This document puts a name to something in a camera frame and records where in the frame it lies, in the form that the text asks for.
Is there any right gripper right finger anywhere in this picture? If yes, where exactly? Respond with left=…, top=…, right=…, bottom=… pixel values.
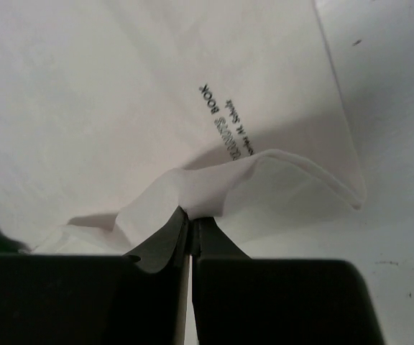
left=192, top=218, right=384, bottom=344

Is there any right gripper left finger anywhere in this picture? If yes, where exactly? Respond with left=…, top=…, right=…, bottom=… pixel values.
left=0, top=209, right=188, bottom=344

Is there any white green raglan t-shirt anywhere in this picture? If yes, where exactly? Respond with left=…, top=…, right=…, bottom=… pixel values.
left=0, top=1, right=366, bottom=252

